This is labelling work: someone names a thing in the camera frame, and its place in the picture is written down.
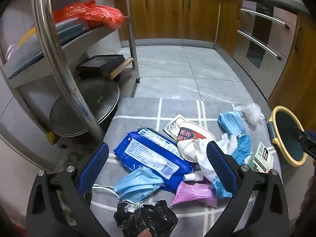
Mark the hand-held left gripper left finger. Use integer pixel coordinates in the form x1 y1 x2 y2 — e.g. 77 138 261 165
26 142 111 237

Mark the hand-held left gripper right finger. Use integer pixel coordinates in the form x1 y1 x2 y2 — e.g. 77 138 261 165
206 141 290 237

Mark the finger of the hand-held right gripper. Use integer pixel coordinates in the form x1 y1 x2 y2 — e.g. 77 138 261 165
294 126 316 160

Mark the yellow rimmed teal bin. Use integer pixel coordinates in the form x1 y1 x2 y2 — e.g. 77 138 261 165
267 106 309 166

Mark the red white paper bowl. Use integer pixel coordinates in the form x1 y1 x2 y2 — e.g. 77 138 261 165
176 121 216 163

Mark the white tissue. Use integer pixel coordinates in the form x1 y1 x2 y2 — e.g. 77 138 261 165
197 133 237 183

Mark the small white bottle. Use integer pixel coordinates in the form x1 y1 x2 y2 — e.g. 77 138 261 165
183 173 204 182

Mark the pink packet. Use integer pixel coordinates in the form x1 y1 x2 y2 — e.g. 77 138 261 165
170 181 218 208

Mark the green white box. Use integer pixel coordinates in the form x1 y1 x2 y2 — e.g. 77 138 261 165
248 142 274 173

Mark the pleated blue face mask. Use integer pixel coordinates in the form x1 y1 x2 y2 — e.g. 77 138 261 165
217 111 247 139

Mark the blue wet wipes pack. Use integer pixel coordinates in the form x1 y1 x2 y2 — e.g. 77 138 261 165
114 128 195 193

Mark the clear plastic wrap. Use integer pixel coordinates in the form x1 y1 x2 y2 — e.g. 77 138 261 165
234 103 265 129

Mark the tall wooden cabinet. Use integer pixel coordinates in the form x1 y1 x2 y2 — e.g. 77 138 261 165
268 10 316 131

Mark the silver foil packet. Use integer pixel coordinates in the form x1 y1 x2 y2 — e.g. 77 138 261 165
163 114 189 140

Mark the grey rug with white lines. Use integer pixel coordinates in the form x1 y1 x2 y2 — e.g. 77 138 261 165
90 96 283 237

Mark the black plastic bag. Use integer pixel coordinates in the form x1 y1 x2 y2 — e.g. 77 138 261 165
114 199 179 237

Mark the black box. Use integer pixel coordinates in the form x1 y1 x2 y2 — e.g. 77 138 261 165
76 54 125 79

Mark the steel built-in oven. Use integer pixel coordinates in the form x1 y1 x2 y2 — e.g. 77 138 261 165
232 0 298 70

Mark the steel shelf rack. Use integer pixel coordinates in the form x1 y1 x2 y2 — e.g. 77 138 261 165
0 0 141 176

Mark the stack of plastic containers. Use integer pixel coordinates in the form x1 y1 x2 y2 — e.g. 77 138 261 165
55 17 90 46

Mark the orange plastic bag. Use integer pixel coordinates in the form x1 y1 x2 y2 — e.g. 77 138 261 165
53 0 126 30

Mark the wooden kitchen cabinet run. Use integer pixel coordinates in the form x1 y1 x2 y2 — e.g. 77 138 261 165
115 0 244 57

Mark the grey pan with wooden handle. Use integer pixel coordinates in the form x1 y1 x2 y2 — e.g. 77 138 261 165
49 57 135 137

